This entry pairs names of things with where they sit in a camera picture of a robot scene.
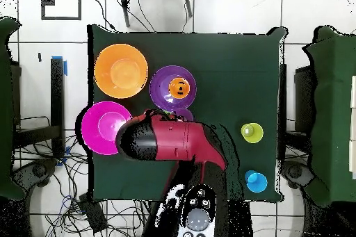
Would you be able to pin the purple cup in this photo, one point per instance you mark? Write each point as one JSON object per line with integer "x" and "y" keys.
{"x": 187, "y": 114}

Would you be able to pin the orange cup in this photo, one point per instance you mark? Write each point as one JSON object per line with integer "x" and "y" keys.
{"x": 174, "y": 89}

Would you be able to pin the purple bowl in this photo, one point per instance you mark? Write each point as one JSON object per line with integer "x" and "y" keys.
{"x": 160, "y": 89}

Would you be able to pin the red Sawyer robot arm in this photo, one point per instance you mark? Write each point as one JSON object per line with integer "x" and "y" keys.
{"x": 178, "y": 142}

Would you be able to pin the dark green table cloth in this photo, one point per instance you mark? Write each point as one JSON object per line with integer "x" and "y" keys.
{"x": 236, "y": 81}

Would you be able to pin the orange bowl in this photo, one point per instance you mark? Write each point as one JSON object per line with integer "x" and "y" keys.
{"x": 121, "y": 71}

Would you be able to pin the yellow cup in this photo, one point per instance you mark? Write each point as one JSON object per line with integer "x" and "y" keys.
{"x": 252, "y": 133}

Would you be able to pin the pink bowl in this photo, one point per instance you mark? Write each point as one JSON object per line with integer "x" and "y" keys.
{"x": 101, "y": 131}

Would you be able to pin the blue cup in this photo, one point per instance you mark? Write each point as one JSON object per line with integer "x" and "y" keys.
{"x": 256, "y": 182}

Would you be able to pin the blue tape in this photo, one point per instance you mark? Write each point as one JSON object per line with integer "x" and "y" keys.
{"x": 65, "y": 68}

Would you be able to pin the black power adapter box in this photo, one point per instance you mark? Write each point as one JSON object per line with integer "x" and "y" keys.
{"x": 93, "y": 213}

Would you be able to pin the green cloth covered table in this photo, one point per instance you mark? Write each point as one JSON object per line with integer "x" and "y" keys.
{"x": 333, "y": 109}
{"x": 5, "y": 109}

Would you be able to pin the black table frame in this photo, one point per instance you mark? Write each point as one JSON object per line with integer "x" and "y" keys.
{"x": 57, "y": 103}

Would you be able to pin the black square floor frame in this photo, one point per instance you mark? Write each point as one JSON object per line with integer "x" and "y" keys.
{"x": 79, "y": 3}

